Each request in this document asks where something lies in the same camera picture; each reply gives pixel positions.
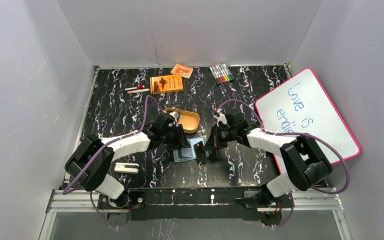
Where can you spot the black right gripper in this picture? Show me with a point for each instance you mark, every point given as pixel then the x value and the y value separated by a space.
pixel 215 138

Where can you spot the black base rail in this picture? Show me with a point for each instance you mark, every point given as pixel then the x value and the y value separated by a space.
pixel 246 203

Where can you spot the orange oval tray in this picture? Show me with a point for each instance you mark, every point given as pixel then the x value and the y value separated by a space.
pixel 188 119

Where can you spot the white marker pen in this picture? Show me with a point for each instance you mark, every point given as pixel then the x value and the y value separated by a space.
pixel 138 91

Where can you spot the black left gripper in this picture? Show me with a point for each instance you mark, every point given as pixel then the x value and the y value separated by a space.
pixel 181 136

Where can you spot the pink framed whiteboard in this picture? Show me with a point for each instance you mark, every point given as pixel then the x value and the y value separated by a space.
pixel 301 104

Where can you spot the white clip block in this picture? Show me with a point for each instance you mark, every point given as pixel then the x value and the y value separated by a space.
pixel 126 168

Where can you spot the red capped marker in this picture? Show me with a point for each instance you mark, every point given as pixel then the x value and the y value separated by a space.
pixel 139 87

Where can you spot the coloured marker pack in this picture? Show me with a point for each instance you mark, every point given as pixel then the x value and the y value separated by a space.
pixel 221 73

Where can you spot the mint green card holder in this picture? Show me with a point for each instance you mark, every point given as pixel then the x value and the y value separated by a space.
pixel 187 154

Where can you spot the orange book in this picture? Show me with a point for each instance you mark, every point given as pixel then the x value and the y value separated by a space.
pixel 166 84

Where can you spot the small orange card box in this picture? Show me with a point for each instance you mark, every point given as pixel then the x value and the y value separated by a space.
pixel 183 70

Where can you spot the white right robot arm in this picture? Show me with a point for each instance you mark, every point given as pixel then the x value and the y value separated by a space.
pixel 305 162

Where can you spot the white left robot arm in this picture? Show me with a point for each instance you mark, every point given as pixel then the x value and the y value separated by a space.
pixel 91 161

